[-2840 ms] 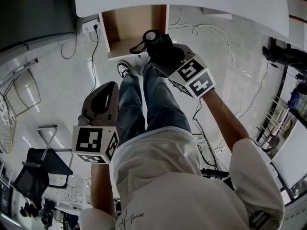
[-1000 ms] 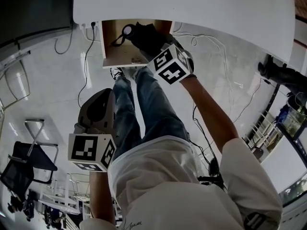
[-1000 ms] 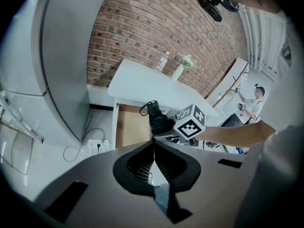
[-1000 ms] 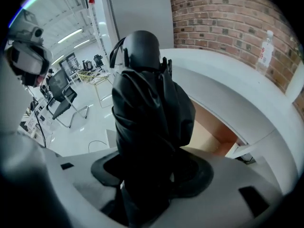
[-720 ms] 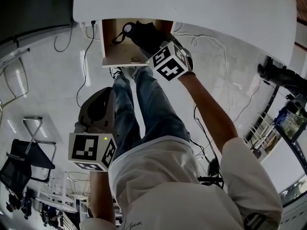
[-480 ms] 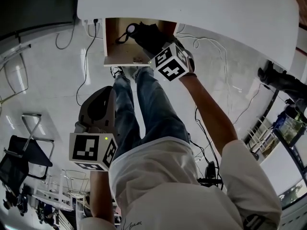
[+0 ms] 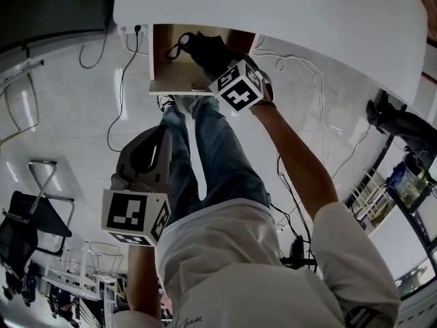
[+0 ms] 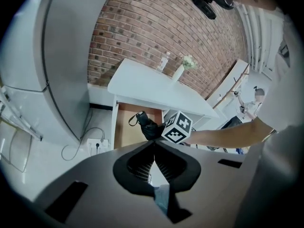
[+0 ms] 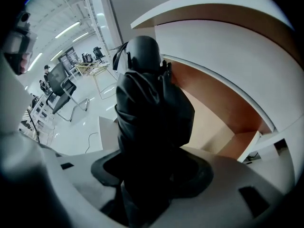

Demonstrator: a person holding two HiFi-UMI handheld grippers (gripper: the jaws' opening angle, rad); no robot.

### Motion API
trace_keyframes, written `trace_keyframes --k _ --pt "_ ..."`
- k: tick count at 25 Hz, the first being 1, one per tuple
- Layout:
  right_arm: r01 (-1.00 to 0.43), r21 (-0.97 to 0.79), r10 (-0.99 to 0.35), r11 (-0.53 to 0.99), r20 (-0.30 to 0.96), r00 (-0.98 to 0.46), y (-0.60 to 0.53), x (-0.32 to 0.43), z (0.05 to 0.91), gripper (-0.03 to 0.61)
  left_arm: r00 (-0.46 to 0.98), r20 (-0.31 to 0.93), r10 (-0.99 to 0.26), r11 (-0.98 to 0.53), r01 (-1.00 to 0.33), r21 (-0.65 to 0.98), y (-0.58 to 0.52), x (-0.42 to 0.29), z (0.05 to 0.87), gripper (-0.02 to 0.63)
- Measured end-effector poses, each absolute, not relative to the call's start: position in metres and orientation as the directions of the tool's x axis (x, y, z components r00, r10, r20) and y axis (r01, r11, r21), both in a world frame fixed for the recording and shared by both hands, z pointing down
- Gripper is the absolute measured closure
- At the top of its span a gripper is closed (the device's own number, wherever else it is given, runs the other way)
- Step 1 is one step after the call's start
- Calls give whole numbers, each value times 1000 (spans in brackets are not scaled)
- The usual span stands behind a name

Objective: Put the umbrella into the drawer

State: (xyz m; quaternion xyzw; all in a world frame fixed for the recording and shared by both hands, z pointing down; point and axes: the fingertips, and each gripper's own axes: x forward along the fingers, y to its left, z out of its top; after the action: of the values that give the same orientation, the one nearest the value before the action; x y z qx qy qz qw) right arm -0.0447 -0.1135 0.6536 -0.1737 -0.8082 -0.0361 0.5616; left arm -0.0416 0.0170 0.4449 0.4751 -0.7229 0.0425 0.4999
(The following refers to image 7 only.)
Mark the black folding chair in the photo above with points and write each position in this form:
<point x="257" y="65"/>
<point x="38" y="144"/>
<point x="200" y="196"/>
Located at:
<point x="30" y="224"/>

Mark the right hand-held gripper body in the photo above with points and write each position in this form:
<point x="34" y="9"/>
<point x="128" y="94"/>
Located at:
<point x="239" y="87"/>

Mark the person's right forearm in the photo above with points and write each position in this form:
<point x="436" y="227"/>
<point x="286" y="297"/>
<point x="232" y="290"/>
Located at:
<point x="293" y="156"/>

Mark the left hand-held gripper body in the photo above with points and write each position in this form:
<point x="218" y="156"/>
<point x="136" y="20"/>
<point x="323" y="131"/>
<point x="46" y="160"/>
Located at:
<point x="140" y="179"/>

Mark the white wall power socket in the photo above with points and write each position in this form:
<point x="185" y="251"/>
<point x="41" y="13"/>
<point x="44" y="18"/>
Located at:
<point x="134" y="29"/>

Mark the person's left forearm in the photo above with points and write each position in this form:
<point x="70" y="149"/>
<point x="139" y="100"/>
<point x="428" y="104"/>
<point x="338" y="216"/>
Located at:
<point x="143" y="279"/>

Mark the dark screen panel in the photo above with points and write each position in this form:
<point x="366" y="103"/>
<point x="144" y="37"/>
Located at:
<point x="51" y="5"/>

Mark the black folding umbrella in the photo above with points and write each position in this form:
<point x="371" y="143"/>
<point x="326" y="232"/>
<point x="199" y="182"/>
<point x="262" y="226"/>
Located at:
<point x="211" y="53"/>

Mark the black stand base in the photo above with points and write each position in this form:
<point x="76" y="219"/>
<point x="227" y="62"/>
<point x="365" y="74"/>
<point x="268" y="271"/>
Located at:
<point x="297" y="255"/>

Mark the person's white shirt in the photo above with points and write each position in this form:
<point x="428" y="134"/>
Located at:
<point x="246" y="268"/>

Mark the person's blue jeans legs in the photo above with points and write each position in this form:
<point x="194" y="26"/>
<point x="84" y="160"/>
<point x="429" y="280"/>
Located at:
<point x="218" y="156"/>

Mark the metal frame stand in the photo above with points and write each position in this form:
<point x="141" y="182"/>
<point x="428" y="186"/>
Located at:
<point x="44" y="173"/>

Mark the person's left shoe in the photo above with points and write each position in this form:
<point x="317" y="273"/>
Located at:
<point x="169" y="102"/>

